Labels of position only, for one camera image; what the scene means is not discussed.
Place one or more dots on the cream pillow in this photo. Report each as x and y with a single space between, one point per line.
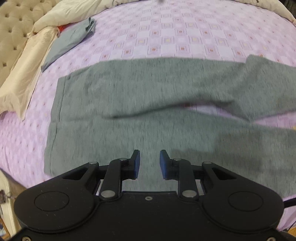
17 89

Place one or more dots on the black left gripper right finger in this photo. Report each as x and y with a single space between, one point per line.
181 171

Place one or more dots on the beige tufted headboard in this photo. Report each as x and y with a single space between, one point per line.
17 20

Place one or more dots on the purple checkered bed sheet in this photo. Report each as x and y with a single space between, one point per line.
215 30

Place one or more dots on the red cloth item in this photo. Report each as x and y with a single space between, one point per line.
62 28

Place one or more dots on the folded grey-blue garment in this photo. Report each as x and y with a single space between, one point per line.
69 39

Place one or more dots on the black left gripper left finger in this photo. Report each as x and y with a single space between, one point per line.
118 171

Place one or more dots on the grey knit pants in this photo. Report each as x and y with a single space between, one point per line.
195 109

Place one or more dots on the cream duvet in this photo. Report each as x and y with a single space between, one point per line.
67 12

